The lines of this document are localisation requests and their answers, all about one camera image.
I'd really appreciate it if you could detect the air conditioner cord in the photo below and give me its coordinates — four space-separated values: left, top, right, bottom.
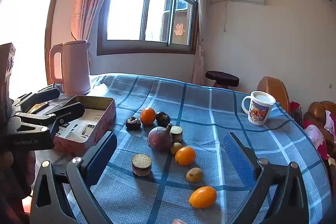
223 0 228 31

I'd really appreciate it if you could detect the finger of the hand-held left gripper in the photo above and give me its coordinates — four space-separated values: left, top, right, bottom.
14 102 86 136
16 88 61 112

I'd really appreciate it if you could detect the pink metal tin box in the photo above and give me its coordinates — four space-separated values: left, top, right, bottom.
54 95 117 153

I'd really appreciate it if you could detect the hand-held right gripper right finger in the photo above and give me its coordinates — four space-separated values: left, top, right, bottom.
223 132 310 224

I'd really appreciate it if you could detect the small brown fruit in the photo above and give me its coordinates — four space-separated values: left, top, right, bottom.
186 167 203 183

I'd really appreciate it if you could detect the gold smartphone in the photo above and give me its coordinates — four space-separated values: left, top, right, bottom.
28 102 49 114

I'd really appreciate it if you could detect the pink floral cloth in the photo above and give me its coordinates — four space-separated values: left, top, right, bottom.
304 106 336 160

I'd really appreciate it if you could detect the white printed paper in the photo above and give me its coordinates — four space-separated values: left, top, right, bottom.
59 109 105 141

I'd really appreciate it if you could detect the pink electric kettle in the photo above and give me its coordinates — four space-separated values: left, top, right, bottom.
49 40 91 96

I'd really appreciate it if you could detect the dark chocolate snack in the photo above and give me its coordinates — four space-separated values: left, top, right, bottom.
156 111 171 127

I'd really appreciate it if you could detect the wooden door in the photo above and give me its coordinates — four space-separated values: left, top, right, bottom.
0 0 69 86

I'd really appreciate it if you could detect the brown framed window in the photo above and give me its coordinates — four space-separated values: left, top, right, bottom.
97 0 198 56

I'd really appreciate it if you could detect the blue plaid tablecloth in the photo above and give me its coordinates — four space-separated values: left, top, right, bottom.
34 72 332 224

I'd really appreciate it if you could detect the person's left hand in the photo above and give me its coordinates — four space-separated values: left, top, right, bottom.
0 152 36 198

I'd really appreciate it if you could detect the dark round stool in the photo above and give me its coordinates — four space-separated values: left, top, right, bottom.
205 71 240 90

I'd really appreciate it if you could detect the brown leather chair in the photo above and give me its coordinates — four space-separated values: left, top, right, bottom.
303 101 336 159
257 76 290 114

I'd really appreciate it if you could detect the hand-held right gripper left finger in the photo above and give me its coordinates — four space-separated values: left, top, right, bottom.
29 132 118 224

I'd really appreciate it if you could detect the small yellow fruit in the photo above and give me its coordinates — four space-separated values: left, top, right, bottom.
170 143 183 156

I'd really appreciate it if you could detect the round orange fruit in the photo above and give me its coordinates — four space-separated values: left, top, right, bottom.
175 146 196 166

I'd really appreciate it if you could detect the oval orange fruit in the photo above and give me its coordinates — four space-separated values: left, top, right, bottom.
189 186 217 209

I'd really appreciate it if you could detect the white printed mug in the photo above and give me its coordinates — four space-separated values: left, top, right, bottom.
241 91 276 126

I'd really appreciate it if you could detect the tangerine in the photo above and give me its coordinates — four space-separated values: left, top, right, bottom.
140 107 156 126

